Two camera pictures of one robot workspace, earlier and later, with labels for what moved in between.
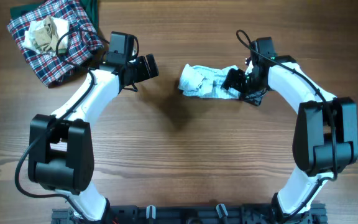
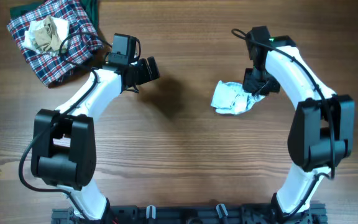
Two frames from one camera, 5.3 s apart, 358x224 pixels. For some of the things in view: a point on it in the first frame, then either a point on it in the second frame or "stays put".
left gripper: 144,72 stays put
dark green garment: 89,5 stays put
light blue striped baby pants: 206,82 → 231,98
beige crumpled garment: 46,38 stays put
